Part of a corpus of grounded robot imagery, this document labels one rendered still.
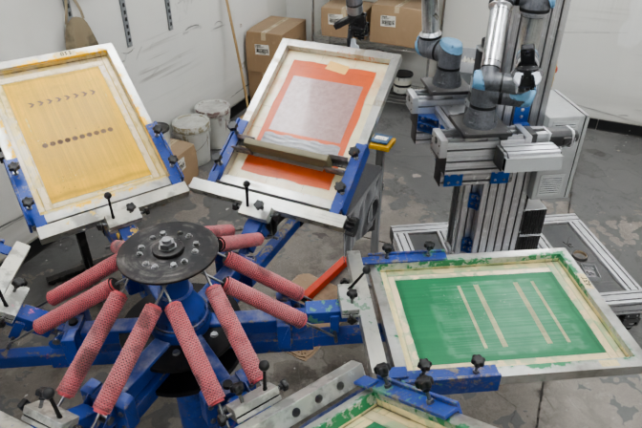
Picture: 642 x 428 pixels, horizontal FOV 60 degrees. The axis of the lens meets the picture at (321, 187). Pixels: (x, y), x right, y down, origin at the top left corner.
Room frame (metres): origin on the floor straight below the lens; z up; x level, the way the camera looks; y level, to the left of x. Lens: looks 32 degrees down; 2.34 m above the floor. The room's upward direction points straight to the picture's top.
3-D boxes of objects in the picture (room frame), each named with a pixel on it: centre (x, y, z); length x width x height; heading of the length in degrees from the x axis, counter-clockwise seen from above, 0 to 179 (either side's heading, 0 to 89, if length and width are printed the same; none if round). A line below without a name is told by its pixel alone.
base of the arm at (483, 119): (2.32, -0.72, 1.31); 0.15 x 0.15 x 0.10
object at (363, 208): (2.25, -0.17, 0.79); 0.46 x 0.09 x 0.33; 155
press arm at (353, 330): (1.38, -0.16, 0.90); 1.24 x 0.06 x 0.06; 95
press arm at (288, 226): (1.89, 0.20, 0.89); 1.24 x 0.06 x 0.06; 155
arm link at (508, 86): (2.03, -0.75, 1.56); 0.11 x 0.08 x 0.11; 72
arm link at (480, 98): (2.31, -0.73, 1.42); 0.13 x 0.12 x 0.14; 72
